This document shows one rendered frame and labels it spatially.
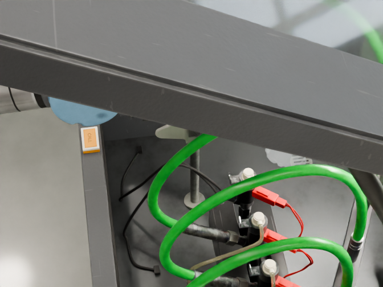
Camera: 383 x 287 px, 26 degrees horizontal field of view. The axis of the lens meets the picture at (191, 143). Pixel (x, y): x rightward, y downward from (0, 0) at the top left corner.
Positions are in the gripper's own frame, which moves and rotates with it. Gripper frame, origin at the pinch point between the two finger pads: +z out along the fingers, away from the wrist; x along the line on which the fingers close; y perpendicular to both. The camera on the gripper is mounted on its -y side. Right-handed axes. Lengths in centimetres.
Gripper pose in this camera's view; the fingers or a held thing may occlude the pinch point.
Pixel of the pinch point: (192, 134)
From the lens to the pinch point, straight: 116.7
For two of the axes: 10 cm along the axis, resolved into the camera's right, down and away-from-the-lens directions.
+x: 1.5, 7.9, -5.9
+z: 0.0, 6.0, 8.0
